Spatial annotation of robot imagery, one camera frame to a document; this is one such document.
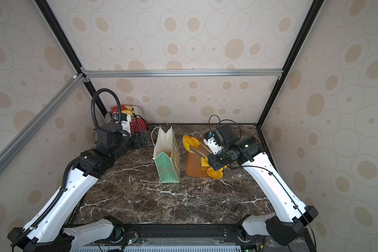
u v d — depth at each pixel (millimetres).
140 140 591
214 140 598
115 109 1025
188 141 831
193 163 992
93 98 445
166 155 728
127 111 998
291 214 377
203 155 711
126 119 584
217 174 896
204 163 922
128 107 1023
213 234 746
